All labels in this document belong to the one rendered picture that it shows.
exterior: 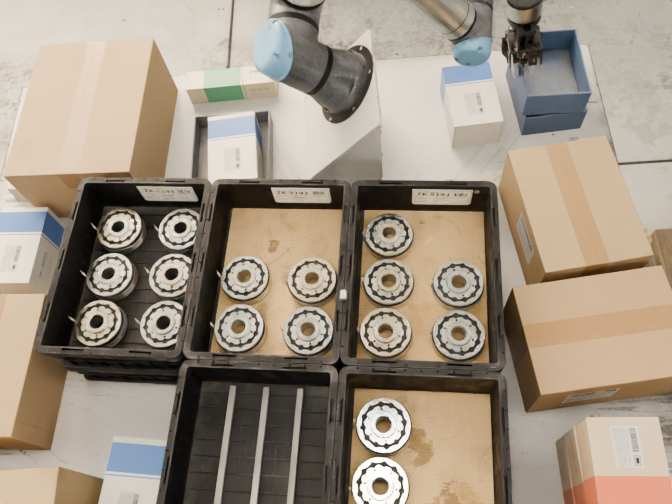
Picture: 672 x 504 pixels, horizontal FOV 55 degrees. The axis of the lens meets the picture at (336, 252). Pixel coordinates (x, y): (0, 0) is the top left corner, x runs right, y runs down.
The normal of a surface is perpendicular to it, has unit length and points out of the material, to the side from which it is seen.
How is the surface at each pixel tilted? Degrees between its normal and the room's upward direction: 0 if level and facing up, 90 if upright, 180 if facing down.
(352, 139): 47
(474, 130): 90
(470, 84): 0
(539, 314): 0
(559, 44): 90
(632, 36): 0
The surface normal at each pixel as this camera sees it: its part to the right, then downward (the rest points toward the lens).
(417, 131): -0.09, -0.43
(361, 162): 0.06, 0.90
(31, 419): 1.00, -0.01
